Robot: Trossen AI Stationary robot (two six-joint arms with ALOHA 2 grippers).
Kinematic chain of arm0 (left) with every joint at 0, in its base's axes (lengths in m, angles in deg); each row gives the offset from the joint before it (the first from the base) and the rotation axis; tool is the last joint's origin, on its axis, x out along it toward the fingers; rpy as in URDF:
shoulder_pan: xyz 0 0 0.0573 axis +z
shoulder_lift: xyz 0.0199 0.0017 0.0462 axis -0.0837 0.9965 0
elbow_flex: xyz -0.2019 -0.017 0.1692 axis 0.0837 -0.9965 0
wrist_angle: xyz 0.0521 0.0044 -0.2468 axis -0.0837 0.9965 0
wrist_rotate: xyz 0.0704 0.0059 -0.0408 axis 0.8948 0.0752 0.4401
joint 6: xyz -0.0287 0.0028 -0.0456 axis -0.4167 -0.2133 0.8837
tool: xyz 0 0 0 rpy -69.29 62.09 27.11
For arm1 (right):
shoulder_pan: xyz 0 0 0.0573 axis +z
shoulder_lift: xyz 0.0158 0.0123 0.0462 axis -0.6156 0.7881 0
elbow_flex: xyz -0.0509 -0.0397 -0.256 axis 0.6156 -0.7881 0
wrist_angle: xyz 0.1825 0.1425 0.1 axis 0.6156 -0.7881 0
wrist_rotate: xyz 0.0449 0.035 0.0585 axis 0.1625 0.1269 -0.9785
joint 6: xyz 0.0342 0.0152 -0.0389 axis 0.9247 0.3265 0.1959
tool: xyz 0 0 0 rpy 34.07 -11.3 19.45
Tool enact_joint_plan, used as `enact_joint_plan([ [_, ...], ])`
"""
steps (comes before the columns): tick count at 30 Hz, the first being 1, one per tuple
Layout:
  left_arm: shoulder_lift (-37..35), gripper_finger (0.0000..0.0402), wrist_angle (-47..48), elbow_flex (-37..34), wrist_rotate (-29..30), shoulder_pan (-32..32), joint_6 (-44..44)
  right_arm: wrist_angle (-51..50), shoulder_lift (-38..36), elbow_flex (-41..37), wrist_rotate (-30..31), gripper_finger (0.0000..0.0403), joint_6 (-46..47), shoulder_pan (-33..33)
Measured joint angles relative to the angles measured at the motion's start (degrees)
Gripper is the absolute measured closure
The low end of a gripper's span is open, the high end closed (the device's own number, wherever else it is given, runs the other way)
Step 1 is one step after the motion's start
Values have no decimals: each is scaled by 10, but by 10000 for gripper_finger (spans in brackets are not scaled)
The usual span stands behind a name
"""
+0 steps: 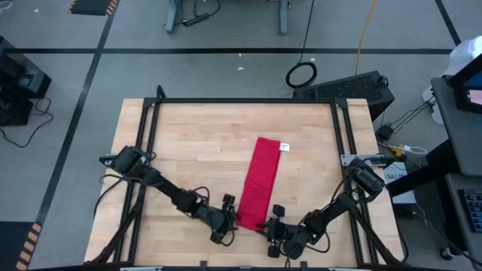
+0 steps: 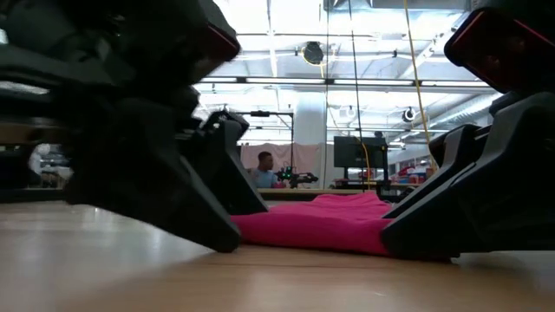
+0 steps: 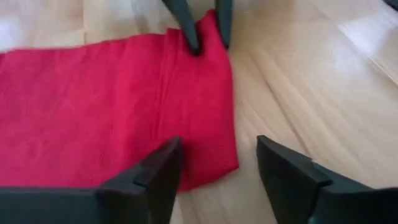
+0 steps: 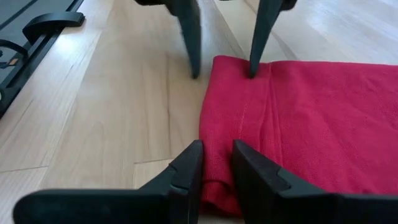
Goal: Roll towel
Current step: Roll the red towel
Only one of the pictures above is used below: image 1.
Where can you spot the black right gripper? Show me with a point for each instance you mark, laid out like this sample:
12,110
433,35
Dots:
278,211

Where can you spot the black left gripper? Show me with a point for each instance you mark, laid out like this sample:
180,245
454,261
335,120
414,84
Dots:
227,198

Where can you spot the red cloth towel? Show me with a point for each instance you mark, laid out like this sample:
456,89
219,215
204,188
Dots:
261,180

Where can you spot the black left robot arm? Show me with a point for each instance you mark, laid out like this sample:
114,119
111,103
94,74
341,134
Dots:
130,163

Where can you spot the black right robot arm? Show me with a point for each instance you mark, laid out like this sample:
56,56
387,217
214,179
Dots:
365,177

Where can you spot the white labelled box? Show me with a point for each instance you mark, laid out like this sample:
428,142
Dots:
399,180

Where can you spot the black power adapter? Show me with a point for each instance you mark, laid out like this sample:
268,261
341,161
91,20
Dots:
385,133

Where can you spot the black computer tower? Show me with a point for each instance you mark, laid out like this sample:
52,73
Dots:
350,90

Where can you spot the black desk leg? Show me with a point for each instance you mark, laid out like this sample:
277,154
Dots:
425,173

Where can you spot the black keyboard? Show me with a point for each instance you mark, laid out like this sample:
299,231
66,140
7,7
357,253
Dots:
472,211

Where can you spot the black power strip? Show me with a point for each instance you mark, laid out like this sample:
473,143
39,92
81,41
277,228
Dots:
196,20

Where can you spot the grey desk top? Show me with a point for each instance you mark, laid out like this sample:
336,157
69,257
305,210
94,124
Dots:
459,131

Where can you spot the hazard-striped floor plate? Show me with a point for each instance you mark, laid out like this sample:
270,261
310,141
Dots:
15,244
92,7

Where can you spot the black desk monitor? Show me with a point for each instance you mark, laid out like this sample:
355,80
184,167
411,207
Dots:
467,90

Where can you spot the black equipment case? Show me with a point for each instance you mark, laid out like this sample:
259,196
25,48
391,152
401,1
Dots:
19,83

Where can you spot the white bag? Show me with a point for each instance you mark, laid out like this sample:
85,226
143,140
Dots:
467,52

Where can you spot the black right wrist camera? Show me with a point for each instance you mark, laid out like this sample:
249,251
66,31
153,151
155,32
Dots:
293,235

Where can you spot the black table frame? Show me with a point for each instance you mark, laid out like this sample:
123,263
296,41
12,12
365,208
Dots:
244,100

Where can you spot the grey desk frame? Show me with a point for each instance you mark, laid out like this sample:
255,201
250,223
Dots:
172,15

